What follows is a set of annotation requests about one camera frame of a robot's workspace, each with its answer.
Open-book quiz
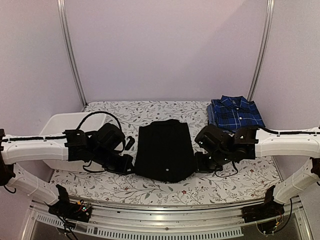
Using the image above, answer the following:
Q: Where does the blue checked folded shirt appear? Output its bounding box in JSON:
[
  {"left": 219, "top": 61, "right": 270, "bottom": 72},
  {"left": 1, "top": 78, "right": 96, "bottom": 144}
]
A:
[{"left": 206, "top": 103, "right": 239, "bottom": 133}]

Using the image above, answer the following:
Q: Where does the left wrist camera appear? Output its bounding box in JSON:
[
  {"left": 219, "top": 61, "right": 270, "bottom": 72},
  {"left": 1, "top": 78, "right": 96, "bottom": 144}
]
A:
[{"left": 96, "top": 123, "right": 135, "bottom": 154}]

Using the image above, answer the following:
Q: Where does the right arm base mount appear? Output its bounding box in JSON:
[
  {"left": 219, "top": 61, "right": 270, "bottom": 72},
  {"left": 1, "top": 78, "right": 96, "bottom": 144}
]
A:
[{"left": 241, "top": 199, "right": 285, "bottom": 223}]

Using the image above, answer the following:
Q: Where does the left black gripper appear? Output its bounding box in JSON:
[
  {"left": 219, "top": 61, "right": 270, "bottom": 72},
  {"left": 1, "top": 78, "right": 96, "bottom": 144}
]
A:
[{"left": 92, "top": 147, "right": 136, "bottom": 176}]

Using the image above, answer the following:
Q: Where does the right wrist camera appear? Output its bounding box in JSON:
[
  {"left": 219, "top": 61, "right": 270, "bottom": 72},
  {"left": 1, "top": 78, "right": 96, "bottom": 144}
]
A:
[{"left": 194, "top": 124, "right": 233, "bottom": 154}]

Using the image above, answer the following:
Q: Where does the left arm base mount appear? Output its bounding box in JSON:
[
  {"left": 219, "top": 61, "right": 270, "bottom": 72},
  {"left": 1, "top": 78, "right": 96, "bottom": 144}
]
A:
[{"left": 48, "top": 200, "right": 93, "bottom": 223}]

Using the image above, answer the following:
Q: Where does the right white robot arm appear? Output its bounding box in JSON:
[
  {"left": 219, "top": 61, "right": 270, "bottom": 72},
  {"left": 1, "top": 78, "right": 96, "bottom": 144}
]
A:
[{"left": 194, "top": 124, "right": 320, "bottom": 218}]

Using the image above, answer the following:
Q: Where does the black long sleeve shirt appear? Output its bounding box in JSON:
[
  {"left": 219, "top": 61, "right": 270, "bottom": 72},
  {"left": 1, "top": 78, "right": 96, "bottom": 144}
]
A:
[{"left": 134, "top": 119, "right": 197, "bottom": 183}]

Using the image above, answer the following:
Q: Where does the blue plaid folded shirt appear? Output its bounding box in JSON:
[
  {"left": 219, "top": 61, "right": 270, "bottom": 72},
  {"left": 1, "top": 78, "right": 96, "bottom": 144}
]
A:
[{"left": 211, "top": 95, "right": 265, "bottom": 129}]

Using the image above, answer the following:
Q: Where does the floral patterned table cloth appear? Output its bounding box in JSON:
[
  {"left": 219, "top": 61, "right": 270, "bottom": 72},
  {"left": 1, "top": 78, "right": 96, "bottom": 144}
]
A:
[{"left": 50, "top": 101, "right": 281, "bottom": 206}]

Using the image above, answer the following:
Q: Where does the white plastic basket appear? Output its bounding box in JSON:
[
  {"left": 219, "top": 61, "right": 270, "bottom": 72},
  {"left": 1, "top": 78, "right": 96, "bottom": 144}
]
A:
[{"left": 39, "top": 112, "right": 107, "bottom": 171}]

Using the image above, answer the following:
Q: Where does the aluminium frame post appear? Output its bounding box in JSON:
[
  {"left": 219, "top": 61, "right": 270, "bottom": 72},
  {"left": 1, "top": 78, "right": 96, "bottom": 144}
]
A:
[
  {"left": 57, "top": 0, "right": 88, "bottom": 108},
  {"left": 247, "top": 0, "right": 275, "bottom": 101}
]

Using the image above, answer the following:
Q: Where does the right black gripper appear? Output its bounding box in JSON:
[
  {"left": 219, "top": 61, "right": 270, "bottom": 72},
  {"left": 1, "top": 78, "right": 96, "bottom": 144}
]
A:
[{"left": 194, "top": 150, "right": 231, "bottom": 174}]

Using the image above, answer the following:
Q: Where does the right aluminium frame post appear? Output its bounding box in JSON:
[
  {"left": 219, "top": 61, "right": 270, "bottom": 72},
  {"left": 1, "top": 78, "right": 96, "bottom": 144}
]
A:
[{"left": 247, "top": 0, "right": 275, "bottom": 101}]

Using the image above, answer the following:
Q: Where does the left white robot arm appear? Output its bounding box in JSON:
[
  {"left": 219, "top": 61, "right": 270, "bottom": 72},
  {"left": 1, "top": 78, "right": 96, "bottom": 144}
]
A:
[{"left": 0, "top": 111, "right": 135, "bottom": 217}]

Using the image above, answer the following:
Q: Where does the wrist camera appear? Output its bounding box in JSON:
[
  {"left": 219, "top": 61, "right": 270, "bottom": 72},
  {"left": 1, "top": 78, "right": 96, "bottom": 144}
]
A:
[
  {"left": 96, "top": 123, "right": 135, "bottom": 154},
  {"left": 194, "top": 124, "right": 233, "bottom": 154}
]

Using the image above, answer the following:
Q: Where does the left aluminium frame post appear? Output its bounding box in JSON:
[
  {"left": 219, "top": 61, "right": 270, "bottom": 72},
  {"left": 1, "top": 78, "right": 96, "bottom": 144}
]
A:
[{"left": 57, "top": 0, "right": 88, "bottom": 108}]

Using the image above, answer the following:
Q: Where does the aluminium front rail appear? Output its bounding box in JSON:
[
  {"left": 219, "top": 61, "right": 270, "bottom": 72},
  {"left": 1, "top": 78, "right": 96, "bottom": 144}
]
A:
[{"left": 21, "top": 197, "right": 315, "bottom": 240}]

